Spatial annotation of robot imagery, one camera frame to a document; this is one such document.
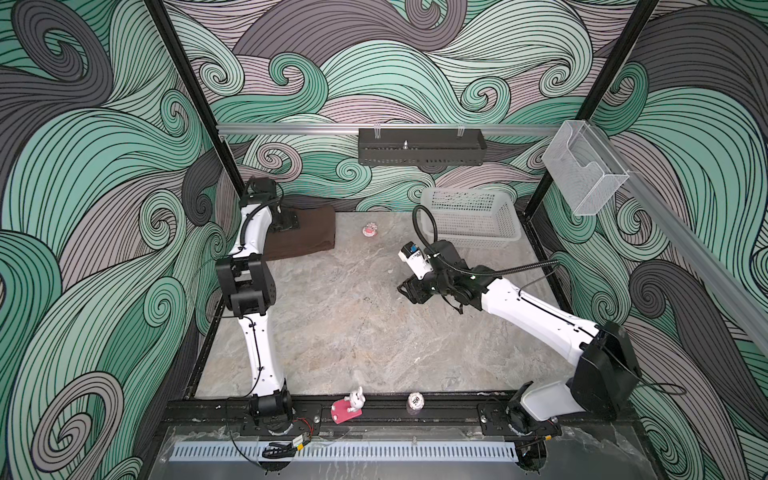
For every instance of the black front mounting rail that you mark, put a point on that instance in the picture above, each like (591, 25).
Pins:
(490, 412)

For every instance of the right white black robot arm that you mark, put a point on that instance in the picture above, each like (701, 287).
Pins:
(606, 370)

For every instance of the white plastic laundry basket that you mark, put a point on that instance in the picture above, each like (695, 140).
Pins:
(473, 218)

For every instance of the clear acrylic wall box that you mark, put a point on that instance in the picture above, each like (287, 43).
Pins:
(585, 166)

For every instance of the brown trousers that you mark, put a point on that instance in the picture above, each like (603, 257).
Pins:
(316, 233)

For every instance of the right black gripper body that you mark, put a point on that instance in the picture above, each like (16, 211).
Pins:
(422, 288)

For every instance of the small pink white cupcake toy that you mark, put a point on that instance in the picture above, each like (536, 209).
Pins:
(370, 230)

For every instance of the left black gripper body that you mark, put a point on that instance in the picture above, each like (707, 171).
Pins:
(282, 221)

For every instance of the white slotted cable duct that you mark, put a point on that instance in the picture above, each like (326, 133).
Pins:
(429, 451)

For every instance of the pink card with bunny figure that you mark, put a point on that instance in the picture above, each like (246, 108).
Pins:
(349, 407)

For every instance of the aluminium wall rail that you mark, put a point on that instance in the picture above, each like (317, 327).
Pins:
(283, 128)

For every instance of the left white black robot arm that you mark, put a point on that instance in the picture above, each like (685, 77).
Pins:
(249, 290)

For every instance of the black perforated wall tray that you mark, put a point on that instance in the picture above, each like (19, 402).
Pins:
(429, 147)

